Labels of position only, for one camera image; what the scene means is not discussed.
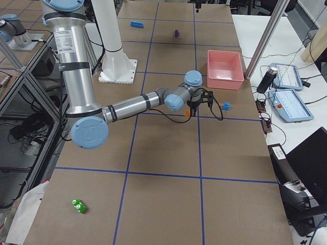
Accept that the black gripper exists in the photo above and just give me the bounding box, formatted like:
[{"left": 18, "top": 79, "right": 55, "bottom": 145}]
[
  {"left": 195, "top": 0, "right": 202, "bottom": 13},
  {"left": 187, "top": 88, "right": 213, "bottom": 117}
]

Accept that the small blue toy block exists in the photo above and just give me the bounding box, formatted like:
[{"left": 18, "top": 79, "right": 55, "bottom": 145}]
[{"left": 222, "top": 102, "right": 230, "bottom": 111}]

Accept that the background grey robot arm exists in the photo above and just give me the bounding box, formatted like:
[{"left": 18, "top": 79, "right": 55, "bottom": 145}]
[{"left": 1, "top": 14, "right": 43, "bottom": 51}]

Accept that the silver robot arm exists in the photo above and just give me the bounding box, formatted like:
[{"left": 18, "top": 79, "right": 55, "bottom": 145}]
[{"left": 42, "top": 1, "right": 209, "bottom": 149}]

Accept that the pink plastic box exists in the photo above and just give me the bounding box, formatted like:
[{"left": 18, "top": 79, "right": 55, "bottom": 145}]
[{"left": 207, "top": 50, "right": 244, "bottom": 90}]

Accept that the long blue toy block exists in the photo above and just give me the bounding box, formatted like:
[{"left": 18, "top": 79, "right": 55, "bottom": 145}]
[{"left": 130, "top": 20, "right": 144, "bottom": 29}]

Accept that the far orange usb hub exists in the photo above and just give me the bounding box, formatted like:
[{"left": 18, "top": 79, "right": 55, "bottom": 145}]
[{"left": 255, "top": 100, "right": 266, "bottom": 113}]

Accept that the orange usb hub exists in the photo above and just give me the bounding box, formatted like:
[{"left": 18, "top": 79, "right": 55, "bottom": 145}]
[
  {"left": 255, "top": 100, "right": 266, "bottom": 113},
  {"left": 261, "top": 117, "right": 272, "bottom": 135}
]

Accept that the brown paper table mat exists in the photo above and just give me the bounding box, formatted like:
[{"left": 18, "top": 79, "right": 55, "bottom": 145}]
[{"left": 25, "top": 1, "right": 293, "bottom": 244}]

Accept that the near orange usb hub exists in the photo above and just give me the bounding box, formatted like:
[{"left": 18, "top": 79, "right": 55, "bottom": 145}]
[{"left": 261, "top": 117, "right": 272, "bottom": 135}]

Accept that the black water bottle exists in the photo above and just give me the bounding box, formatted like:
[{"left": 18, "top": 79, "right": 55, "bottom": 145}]
[{"left": 256, "top": 66, "right": 278, "bottom": 93}]

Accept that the near teach pendant tablet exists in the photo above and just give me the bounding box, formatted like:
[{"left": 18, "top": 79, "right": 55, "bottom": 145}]
[{"left": 268, "top": 89, "right": 314, "bottom": 123}]

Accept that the teach pendant tablet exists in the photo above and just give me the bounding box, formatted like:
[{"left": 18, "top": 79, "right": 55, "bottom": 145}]
[
  {"left": 270, "top": 63, "right": 303, "bottom": 91},
  {"left": 268, "top": 89, "right": 314, "bottom": 123}
]

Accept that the far teach pendant tablet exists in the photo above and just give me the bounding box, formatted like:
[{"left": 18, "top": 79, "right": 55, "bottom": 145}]
[{"left": 270, "top": 63, "right": 303, "bottom": 91}]

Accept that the black laptop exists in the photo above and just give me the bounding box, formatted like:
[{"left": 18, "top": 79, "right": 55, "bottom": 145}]
[{"left": 268, "top": 127, "right": 326, "bottom": 236}]

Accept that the green toy block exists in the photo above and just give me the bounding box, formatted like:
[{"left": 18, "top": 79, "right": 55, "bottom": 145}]
[{"left": 71, "top": 198, "right": 87, "bottom": 214}]

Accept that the white plastic bag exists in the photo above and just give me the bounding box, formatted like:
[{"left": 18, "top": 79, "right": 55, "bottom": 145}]
[{"left": 5, "top": 180, "right": 49, "bottom": 244}]

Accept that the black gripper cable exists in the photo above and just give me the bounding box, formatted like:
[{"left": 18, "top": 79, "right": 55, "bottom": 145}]
[{"left": 145, "top": 88, "right": 224, "bottom": 124}]

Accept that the aluminium frame post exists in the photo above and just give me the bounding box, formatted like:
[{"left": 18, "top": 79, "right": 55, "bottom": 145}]
[{"left": 244, "top": 0, "right": 290, "bottom": 80}]

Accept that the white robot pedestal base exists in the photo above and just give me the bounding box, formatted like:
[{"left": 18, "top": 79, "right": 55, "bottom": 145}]
[{"left": 91, "top": 0, "right": 137, "bottom": 84}]

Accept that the aluminium frame rack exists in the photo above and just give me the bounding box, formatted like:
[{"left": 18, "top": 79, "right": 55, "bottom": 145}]
[{"left": 1, "top": 27, "right": 69, "bottom": 211}]

